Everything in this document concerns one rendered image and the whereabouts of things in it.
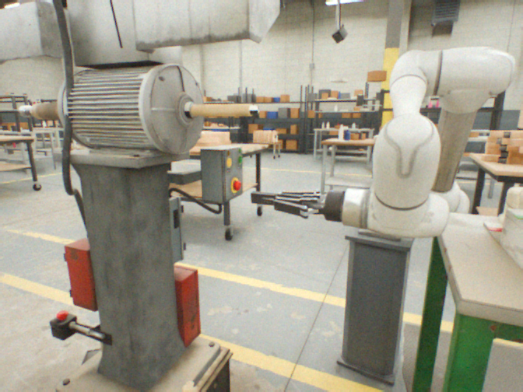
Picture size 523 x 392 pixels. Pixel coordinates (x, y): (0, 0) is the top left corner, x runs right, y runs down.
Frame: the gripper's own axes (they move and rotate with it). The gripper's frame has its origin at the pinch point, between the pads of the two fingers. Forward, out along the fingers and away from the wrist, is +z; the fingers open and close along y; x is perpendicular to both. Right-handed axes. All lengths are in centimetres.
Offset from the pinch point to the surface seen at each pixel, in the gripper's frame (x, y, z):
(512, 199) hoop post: -5, 26, -59
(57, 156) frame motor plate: 9, -5, 68
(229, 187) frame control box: -9.4, 26.7, 25.9
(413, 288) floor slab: -127, 147, -50
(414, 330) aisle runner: -119, 95, -49
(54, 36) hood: 44, 2, 64
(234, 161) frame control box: -0.9, 32.9, 25.8
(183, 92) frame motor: 26.2, 8.6, 26.8
